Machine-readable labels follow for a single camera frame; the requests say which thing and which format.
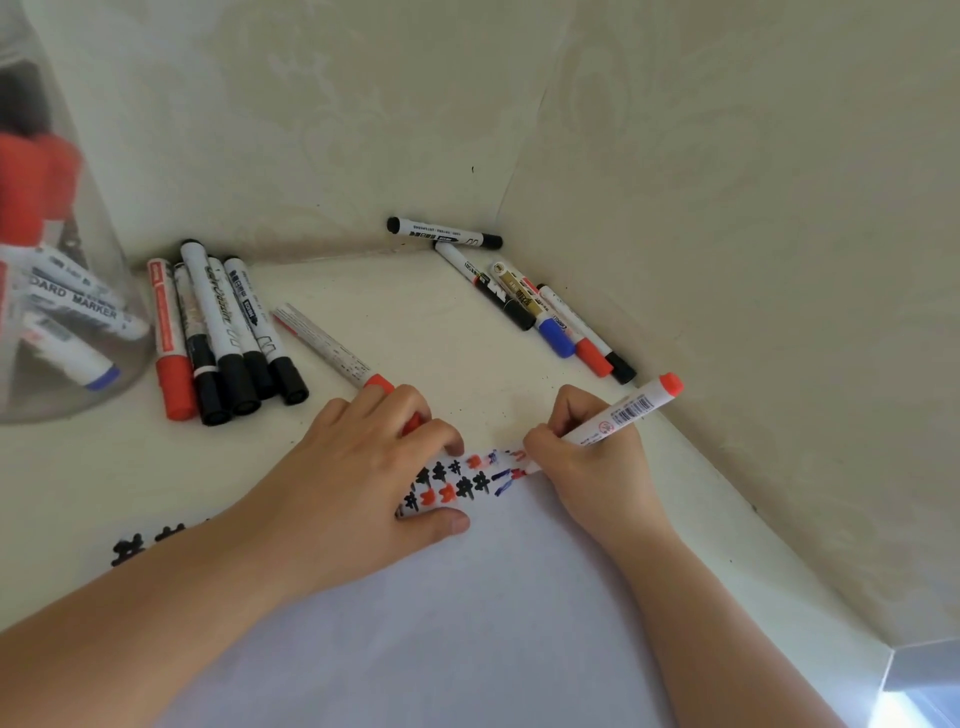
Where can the person's right hand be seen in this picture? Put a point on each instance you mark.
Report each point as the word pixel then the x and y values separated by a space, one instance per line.
pixel 607 487

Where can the person's left hand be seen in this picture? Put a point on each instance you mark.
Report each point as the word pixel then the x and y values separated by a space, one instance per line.
pixel 337 495

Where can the red-ended white marker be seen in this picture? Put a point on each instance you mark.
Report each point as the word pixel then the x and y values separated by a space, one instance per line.
pixel 630 409

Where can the worn white black-ended marker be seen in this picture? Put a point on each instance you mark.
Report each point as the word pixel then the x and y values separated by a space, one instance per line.
pixel 214 401

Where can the long white black-cap marker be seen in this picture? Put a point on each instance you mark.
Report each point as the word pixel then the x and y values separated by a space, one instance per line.
pixel 19 97
pixel 254 309
pixel 570 315
pixel 210 300

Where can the white paper sheet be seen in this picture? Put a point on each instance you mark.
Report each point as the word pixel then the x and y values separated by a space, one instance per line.
pixel 450 637

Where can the white marker chunky black cap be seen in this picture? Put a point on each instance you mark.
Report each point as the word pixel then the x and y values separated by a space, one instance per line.
pixel 82 300
pixel 233 307

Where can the black cap bold print marker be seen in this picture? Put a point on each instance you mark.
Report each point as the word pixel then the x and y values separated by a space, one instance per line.
pixel 461 266

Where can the short white black-cap marker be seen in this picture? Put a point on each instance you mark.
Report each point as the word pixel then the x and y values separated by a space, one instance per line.
pixel 442 231

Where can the transparent plastic jar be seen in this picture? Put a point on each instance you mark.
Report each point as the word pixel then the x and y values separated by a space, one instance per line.
pixel 45 397

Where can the red cap grey label marker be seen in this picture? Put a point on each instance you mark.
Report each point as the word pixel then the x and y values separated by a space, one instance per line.
pixel 64 172

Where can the person's left forearm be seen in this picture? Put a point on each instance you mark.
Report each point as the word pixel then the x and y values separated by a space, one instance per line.
pixel 112 645

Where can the person's right forearm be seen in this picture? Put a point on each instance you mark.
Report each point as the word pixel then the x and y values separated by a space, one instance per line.
pixel 735 652

